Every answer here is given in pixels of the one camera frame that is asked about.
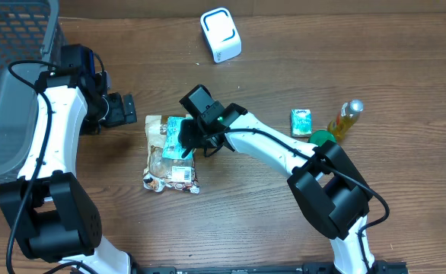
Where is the green wet wipes pack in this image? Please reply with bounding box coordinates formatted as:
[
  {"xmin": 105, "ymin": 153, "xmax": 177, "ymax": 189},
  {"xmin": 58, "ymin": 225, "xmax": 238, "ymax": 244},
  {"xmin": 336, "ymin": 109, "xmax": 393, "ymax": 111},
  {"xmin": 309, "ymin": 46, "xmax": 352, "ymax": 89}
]
[{"xmin": 162, "ymin": 116, "xmax": 193, "ymax": 160}]

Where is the brown Pantree bag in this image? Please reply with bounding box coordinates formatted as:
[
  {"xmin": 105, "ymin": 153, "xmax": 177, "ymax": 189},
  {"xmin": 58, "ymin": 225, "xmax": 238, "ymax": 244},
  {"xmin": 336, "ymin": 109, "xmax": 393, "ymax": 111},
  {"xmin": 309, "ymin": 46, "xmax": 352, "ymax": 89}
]
[{"xmin": 142, "ymin": 114, "xmax": 199, "ymax": 186}]

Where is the colourful snack packet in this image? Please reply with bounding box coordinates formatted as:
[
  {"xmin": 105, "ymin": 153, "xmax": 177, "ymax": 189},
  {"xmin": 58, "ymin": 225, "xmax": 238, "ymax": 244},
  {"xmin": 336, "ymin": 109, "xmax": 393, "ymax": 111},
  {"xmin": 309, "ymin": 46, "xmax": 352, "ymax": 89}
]
[{"xmin": 142, "ymin": 177, "xmax": 200, "ymax": 194}]

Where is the green Kleenex tissue pack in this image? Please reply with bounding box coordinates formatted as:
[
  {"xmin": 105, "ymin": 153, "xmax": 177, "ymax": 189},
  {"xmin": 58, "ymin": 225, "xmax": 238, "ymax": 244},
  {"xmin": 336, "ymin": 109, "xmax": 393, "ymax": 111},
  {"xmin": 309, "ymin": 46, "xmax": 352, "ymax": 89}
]
[{"xmin": 290, "ymin": 109, "xmax": 312, "ymax": 137}]

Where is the green lid white jar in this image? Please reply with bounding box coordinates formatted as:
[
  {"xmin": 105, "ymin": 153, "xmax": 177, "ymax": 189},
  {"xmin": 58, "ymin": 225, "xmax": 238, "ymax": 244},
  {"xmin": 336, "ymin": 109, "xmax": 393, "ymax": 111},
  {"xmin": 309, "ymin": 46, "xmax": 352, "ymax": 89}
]
[{"xmin": 308, "ymin": 130, "xmax": 337, "ymax": 146}]

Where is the yellow Vim dish soap bottle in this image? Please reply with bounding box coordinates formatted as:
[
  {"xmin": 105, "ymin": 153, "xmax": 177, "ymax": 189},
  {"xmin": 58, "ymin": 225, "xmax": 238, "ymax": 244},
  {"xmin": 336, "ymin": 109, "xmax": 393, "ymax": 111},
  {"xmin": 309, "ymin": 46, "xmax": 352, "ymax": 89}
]
[{"xmin": 327, "ymin": 99, "xmax": 364, "ymax": 141}]

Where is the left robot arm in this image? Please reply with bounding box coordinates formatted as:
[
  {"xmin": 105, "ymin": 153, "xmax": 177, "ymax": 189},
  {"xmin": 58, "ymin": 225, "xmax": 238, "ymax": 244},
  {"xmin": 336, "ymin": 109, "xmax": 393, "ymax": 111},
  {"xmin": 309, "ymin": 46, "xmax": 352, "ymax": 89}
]
[{"xmin": 0, "ymin": 44, "xmax": 138, "ymax": 273}]

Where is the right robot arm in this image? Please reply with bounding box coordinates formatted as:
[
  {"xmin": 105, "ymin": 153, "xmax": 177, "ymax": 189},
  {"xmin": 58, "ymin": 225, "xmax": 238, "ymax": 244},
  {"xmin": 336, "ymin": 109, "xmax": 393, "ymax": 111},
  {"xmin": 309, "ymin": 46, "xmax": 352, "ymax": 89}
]
[{"xmin": 179, "ymin": 84, "xmax": 374, "ymax": 273}]

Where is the white barcode scanner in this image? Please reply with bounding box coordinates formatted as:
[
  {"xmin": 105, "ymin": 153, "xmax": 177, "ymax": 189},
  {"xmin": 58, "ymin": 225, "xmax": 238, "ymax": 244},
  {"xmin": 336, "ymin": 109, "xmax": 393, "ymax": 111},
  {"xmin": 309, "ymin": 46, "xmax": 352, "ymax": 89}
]
[{"xmin": 200, "ymin": 7, "xmax": 242, "ymax": 63}]

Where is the grey plastic mesh basket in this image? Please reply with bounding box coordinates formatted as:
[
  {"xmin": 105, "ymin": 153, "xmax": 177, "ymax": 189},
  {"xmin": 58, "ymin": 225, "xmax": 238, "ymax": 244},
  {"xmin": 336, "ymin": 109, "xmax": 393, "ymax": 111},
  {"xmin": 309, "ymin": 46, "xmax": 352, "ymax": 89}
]
[{"xmin": 0, "ymin": 0, "xmax": 65, "ymax": 183}]

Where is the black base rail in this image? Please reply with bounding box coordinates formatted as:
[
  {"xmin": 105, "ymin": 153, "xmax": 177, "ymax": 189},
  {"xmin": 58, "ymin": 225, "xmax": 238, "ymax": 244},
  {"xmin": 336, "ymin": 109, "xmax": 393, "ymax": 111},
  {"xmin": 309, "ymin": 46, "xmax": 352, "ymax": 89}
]
[{"xmin": 132, "ymin": 260, "xmax": 409, "ymax": 274}]

